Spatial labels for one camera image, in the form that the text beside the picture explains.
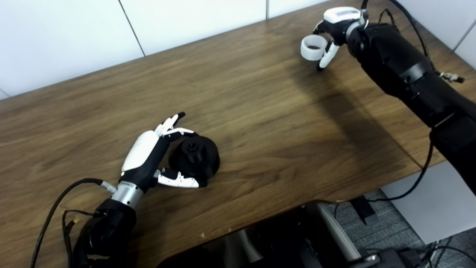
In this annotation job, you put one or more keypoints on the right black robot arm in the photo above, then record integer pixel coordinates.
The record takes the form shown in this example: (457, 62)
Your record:
(405, 70)

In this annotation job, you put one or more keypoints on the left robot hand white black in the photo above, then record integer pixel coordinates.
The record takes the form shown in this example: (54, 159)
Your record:
(143, 149)

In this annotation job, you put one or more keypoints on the glossy black robot torso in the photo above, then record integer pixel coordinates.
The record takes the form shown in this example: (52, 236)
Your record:
(275, 242)

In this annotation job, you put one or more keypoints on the white side panel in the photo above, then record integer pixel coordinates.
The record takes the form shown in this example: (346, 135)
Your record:
(435, 204)

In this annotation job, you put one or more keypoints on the round black part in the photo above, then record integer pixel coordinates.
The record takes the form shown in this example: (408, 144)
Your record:
(206, 156)

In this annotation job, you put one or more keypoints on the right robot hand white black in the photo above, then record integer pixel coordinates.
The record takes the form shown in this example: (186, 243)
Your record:
(340, 16)

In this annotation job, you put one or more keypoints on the black flat floor strip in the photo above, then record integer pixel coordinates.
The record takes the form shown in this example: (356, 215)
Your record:
(364, 210)

